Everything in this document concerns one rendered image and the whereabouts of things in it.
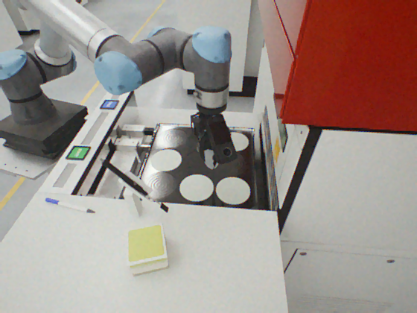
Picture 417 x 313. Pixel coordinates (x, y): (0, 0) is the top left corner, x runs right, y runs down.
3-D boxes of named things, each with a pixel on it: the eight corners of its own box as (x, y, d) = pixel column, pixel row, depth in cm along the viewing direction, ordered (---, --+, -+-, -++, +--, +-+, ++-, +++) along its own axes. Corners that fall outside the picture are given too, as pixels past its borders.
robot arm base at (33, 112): (4, 120, 97) (-11, 97, 90) (36, 100, 107) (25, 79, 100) (34, 129, 93) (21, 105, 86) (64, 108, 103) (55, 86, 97)
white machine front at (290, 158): (260, 90, 129) (275, 1, 101) (277, 241, 72) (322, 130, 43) (255, 90, 129) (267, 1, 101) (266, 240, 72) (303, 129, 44)
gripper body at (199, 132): (215, 126, 71) (217, 87, 63) (230, 144, 66) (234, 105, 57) (190, 133, 69) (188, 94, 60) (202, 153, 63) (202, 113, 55)
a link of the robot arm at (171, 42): (128, 33, 51) (169, 45, 46) (167, 20, 58) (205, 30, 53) (135, 70, 56) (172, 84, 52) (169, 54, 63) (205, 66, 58)
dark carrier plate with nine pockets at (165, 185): (252, 132, 94) (252, 130, 94) (255, 211, 70) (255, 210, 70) (160, 126, 96) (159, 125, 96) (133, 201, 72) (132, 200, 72)
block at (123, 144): (140, 145, 91) (138, 138, 89) (137, 151, 89) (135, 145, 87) (118, 144, 92) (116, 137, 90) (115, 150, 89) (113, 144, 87)
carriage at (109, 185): (147, 136, 99) (147, 130, 97) (115, 217, 74) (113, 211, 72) (128, 134, 100) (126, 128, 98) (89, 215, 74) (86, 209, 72)
